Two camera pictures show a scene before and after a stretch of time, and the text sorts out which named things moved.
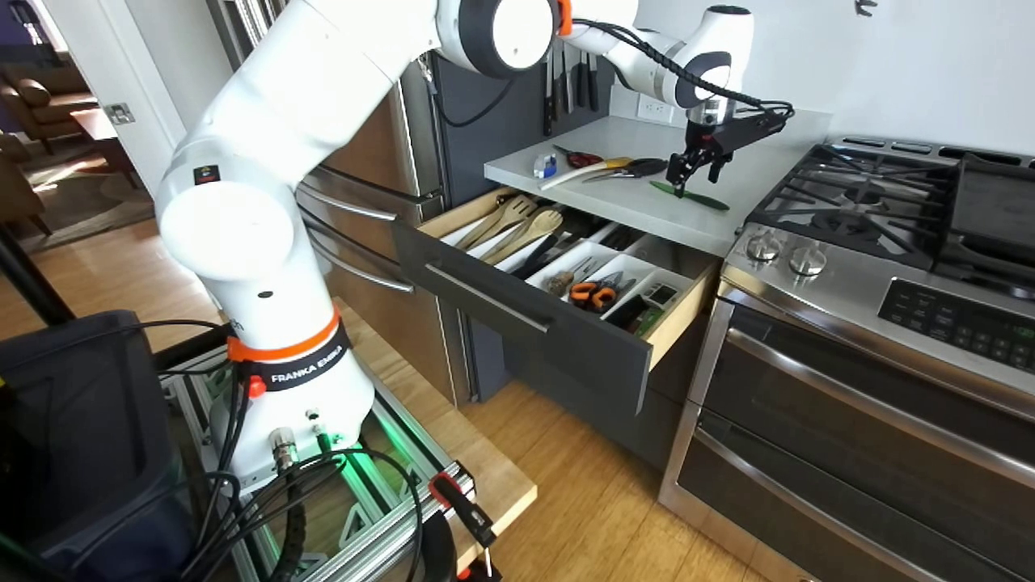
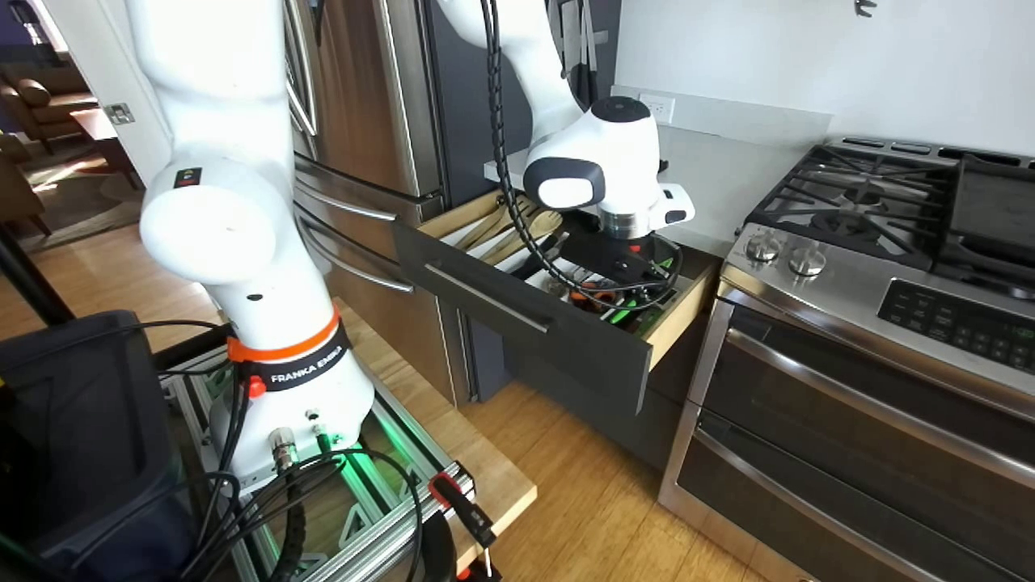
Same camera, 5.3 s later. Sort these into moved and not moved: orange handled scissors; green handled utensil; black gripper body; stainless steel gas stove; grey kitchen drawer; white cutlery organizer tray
Moved: black gripper body; green handled utensil
Not moved: orange handled scissors; grey kitchen drawer; white cutlery organizer tray; stainless steel gas stove
